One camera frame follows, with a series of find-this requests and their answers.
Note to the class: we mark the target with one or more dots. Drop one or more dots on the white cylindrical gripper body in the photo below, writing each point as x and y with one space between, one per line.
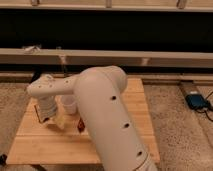
47 107

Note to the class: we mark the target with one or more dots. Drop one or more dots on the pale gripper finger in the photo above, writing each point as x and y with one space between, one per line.
59 121

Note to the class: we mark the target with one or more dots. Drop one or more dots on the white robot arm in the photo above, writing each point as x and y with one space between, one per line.
98 94

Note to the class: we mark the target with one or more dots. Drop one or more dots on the dark snack bar packet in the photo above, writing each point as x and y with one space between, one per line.
38 114

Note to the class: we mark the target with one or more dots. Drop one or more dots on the white plastic cup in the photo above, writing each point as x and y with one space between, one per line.
69 104

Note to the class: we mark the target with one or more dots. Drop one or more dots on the wooden table leg dark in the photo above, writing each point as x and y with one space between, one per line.
36 74

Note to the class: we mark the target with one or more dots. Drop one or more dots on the blue device on floor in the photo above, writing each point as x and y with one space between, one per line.
196 101

